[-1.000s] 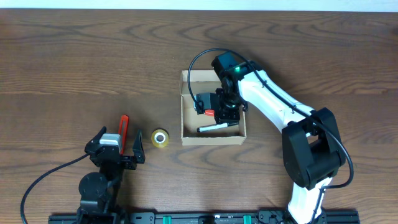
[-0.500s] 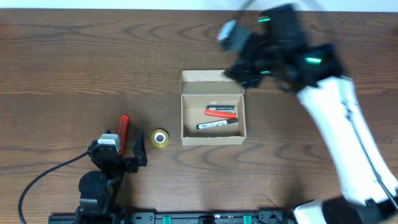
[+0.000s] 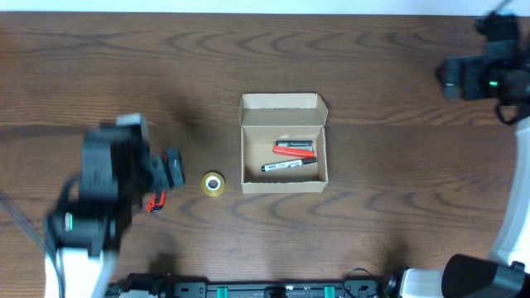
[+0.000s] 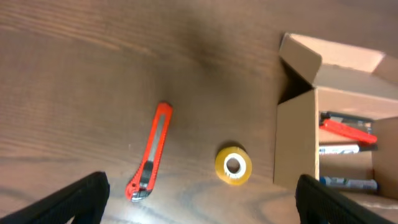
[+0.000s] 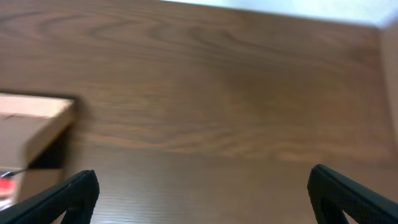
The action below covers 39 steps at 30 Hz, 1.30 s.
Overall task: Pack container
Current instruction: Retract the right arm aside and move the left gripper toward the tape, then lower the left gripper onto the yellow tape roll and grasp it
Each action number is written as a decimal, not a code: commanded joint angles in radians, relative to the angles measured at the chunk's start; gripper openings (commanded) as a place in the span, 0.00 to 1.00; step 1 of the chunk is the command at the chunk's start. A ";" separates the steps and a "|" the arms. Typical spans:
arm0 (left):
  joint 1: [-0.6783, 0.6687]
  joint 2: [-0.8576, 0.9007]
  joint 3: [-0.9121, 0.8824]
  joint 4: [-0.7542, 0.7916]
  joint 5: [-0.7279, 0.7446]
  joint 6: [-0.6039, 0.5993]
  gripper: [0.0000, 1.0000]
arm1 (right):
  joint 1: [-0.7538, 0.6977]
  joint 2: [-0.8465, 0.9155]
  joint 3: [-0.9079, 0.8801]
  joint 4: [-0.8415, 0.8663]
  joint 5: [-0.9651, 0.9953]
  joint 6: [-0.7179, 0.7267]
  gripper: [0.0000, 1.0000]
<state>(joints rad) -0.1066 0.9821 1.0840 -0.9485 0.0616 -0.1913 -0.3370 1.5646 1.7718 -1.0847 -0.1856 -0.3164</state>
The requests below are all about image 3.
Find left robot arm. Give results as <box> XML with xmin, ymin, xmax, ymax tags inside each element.
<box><xmin>44</xmin><ymin>115</ymin><xmax>185</xmax><ymax>297</ymax></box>

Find black whiteboard marker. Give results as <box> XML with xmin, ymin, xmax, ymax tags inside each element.
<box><xmin>261</xmin><ymin>157</ymin><xmax>317</xmax><ymax>172</ymax></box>

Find yellow clear tape roll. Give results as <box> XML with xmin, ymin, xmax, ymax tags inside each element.
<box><xmin>201</xmin><ymin>171</ymin><xmax>225</xmax><ymax>197</ymax></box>

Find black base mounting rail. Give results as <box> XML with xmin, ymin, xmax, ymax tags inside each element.
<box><xmin>104</xmin><ymin>272</ymin><xmax>402</xmax><ymax>298</ymax></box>

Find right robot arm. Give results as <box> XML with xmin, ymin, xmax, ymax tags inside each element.
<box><xmin>380</xmin><ymin>7</ymin><xmax>529</xmax><ymax>298</ymax></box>

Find open cardboard box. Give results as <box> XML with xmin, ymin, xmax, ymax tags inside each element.
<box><xmin>238</xmin><ymin>93</ymin><xmax>329</xmax><ymax>194</ymax></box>

